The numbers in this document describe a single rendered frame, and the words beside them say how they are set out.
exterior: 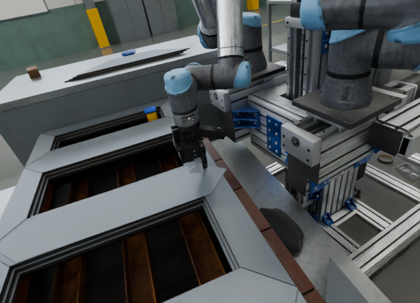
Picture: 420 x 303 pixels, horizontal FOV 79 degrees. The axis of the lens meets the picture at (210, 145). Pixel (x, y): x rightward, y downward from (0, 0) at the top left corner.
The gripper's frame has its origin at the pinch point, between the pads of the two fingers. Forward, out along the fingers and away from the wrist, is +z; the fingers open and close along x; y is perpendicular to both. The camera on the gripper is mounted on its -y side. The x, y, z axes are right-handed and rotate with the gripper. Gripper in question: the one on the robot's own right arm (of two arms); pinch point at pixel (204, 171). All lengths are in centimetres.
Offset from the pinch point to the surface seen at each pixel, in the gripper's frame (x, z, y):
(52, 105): -81, -11, 57
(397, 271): 24, 87, -85
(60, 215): -4.5, 1.4, 48.4
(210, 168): -1.7, 1.3, -2.6
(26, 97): -81, -18, 66
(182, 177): -2.6, 1.3, 7.6
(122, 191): -6.2, 1.3, 28.5
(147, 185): -4.5, 1.3, 19.8
